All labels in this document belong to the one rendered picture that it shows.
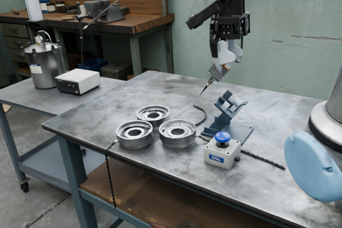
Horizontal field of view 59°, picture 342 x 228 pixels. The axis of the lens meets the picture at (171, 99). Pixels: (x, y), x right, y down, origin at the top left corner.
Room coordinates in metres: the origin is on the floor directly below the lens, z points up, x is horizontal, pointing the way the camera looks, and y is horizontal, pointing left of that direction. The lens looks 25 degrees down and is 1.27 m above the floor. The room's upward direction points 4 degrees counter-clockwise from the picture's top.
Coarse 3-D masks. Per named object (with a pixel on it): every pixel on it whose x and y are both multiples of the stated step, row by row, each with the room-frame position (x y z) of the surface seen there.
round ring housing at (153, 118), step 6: (144, 108) 0.89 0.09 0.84; (150, 108) 0.90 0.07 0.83; (156, 108) 0.90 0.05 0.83; (162, 108) 0.89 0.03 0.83; (138, 114) 0.86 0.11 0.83; (150, 114) 0.87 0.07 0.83; (156, 114) 0.87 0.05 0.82; (168, 114) 0.83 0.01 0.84; (144, 120) 0.80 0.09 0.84; (150, 120) 0.80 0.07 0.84; (156, 120) 0.80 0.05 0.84; (162, 120) 0.81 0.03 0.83; (168, 120) 0.83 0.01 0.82; (156, 126) 0.80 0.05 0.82
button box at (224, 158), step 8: (208, 144) 0.64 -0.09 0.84; (216, 144) 0.63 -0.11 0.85; (224, 144) 0.63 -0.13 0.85; (232, 144) 0.64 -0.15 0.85; (240, 144) 0.64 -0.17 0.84; (208, 152) 0.62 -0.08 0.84; (216, 152) 0.61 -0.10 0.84; (224, 152) 0.60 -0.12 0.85; (232, 152) 0.60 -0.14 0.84; (240, 152) 0.64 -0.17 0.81; (208, 160) 0.62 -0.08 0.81; (216, 160) 0.61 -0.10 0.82; (224, 160) 0.60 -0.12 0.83; (232, 160) 0.60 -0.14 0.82; (224, 168) 0.60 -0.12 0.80
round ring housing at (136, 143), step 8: (136, 120) 0.80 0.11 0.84; (120, 128) 0.77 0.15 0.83; (136, 128) 0.77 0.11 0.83; (152, 128) 0.75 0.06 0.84; (120, 136) 0.72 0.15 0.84; (128, 136) 0.73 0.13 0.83; (136, 136) 0.73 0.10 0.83; (144, 136) 0.71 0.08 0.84; (152, 136) 0.74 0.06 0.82; (120, 144) 0.72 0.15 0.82; (128, 144) 0.70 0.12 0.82; (136, 144) 0.70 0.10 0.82; (144, 144) 0.71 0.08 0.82
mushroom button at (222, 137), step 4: (220, 132) 0.65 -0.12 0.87; (224, 132) 0.65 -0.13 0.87; (216, 136) 0.63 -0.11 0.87; (220, 136) 0.63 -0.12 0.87; (224, 136) 0.63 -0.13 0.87; (228, 136) 0.63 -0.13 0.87; (216, 140) 0.63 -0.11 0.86; (220, 140) 0.62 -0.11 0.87; (224, 140) 0.62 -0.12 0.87; (228, 140) 0.62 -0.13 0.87
